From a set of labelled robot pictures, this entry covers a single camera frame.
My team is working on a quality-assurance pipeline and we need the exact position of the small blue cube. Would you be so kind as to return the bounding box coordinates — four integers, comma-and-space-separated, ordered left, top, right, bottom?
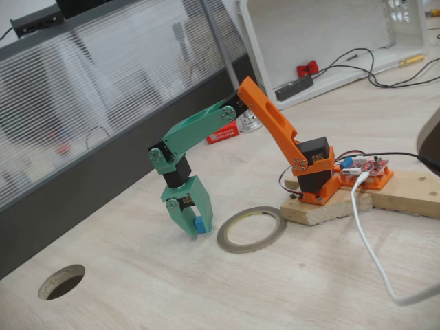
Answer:
194, 215, 209, 235

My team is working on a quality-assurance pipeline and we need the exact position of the small red carton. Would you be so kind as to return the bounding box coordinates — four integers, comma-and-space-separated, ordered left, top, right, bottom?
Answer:
206, 124, 241, 145

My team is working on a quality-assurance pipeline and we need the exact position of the silver metal pole foot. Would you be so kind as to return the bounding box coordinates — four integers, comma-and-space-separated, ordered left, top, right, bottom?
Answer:
239, 109, 263, 134

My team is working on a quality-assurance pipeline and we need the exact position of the wooden base block with screws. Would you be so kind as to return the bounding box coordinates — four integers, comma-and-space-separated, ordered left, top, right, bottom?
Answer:
280, 187, 375, 227

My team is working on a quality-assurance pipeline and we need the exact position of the frosted desk partition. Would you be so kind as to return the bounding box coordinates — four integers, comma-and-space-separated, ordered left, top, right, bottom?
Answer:
0, 0, 255, 280

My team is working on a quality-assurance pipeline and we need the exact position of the black bar shaped device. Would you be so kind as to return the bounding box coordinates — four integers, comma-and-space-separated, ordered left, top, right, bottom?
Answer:
274, 74, 314, 101

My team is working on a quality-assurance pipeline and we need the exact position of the grey metal pole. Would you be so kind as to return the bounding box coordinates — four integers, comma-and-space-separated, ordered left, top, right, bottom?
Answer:
201, 0, 241, 92

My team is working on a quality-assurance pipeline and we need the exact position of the red clamp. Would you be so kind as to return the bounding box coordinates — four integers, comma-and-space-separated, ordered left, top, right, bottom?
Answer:
296, 60, 319, 78

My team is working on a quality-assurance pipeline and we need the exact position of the red controller board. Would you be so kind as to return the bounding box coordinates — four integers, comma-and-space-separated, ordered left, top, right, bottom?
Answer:
338, 156, 391, 179

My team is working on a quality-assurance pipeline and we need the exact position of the pale wooden plank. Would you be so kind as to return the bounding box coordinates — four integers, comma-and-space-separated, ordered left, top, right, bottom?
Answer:
369, 170, 440, 219

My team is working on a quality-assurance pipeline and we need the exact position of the black hub box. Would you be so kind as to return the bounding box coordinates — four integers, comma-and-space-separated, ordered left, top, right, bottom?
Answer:
9, 3, 65, 38

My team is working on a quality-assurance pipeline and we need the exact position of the grey rounded device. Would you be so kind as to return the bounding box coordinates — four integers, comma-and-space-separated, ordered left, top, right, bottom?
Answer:
415, 106, 440, 173

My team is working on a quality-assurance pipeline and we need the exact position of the grey ring of tape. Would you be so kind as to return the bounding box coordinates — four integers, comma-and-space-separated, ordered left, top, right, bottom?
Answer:
216, 206, 288, 254

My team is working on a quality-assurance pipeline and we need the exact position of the white usb cable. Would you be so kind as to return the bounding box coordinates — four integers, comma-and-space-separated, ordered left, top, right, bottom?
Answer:
349, 171, 440, 307

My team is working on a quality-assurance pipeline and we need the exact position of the orange board mount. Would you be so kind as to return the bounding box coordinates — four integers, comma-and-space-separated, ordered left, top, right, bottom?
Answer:
338, 164, 395, 192

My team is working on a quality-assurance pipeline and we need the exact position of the black power cable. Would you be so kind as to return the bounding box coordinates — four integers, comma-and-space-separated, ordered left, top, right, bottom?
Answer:
360, 151, 440, 175

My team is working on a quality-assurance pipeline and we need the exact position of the yellow handled screwdriver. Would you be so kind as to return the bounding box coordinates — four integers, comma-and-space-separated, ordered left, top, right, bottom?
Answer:
377, 54, 426, 73

